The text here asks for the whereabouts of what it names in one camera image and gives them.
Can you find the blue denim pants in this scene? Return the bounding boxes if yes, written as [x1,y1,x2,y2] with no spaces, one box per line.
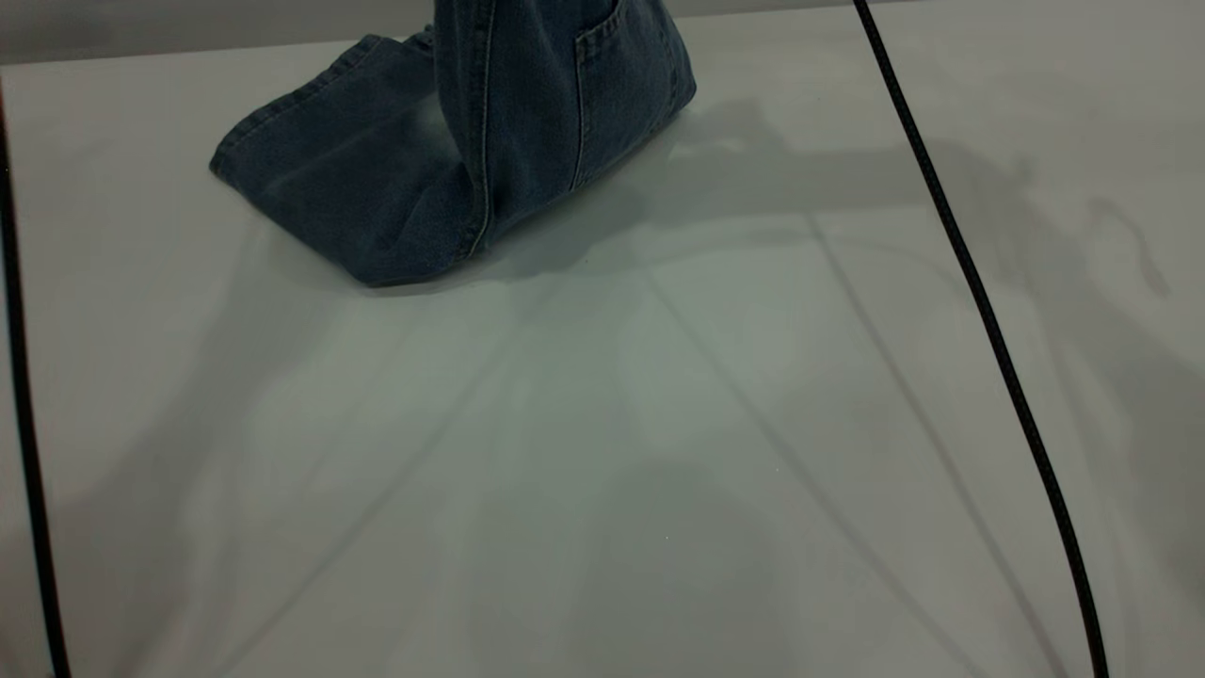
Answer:
[209,0,699,288]

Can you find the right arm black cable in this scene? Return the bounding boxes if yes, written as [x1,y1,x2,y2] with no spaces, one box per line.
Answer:
[852,0,1113,678]

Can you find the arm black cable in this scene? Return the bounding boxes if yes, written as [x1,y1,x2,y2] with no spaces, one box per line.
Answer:
[852,0,1113,678]
[0,89,72,678]

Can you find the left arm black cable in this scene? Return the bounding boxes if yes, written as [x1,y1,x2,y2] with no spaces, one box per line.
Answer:
[0,89,72,678]

